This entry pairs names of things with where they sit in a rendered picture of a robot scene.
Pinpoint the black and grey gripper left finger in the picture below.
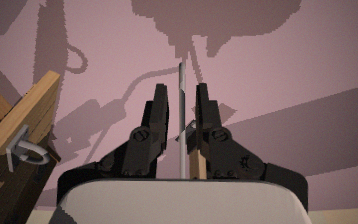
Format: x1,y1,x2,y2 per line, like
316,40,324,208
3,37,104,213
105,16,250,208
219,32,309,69
57,83,169,205

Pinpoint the brown wooden cabinet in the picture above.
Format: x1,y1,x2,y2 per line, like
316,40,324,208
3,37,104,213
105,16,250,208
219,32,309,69
0,70,61,224

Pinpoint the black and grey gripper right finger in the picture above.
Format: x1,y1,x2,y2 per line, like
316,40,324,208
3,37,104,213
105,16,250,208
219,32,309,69
195,83,308,215

